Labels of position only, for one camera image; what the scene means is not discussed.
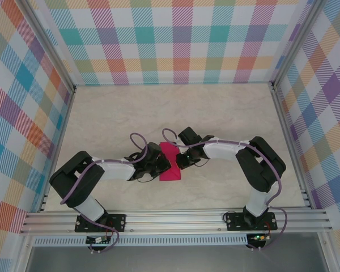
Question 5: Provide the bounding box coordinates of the pink paper sheet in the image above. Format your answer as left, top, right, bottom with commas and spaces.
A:
158, 142, 182, 182

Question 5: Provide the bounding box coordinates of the black labelled electronics module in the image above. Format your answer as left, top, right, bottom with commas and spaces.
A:
86, 236, 112, 245

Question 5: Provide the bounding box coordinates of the small circuit board green LED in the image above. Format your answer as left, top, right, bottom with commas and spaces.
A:
249, 233, 270, 242

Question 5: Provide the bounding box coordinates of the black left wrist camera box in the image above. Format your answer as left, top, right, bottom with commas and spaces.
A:
158, 157, 171, 172

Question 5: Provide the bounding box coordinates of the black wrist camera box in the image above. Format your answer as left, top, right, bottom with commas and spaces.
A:
158, 157, 171, 172
175, 154, 194, 171

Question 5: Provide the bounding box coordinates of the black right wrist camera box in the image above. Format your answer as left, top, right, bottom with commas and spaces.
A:
175, 154, 194, 171

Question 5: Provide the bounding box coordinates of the wide aluminium mounting rail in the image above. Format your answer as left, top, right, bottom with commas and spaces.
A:
19, 209, 334, 235

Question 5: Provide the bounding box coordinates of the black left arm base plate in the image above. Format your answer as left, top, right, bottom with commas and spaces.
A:
75, 214, 128, 233

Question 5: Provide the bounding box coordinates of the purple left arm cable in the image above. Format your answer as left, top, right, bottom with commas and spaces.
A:
59, 132, 148, 254

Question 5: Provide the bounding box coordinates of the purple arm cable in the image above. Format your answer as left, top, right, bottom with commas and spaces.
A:
59, 132, 148, 254
161, 127, 289, 252

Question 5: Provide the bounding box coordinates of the slotted aluminium cable strip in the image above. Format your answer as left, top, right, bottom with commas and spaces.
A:
32, 236, 249, 247

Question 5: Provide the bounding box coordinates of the thin black wire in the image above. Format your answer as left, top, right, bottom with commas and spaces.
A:
222, 209, 239, 222

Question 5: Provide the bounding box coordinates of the aluminium side rail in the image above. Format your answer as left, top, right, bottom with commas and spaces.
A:
269, 82, 314, 210
38, 84, 77, 213

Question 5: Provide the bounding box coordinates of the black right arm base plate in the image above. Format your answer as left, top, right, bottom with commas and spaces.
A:
224, 212, 278, 232

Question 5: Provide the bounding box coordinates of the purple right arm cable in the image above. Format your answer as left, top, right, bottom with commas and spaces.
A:
161, 127, 289, 252

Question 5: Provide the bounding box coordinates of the aluminium corner post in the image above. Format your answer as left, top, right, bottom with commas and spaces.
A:
15, 0, 77, 94
270, 0, 324, 91

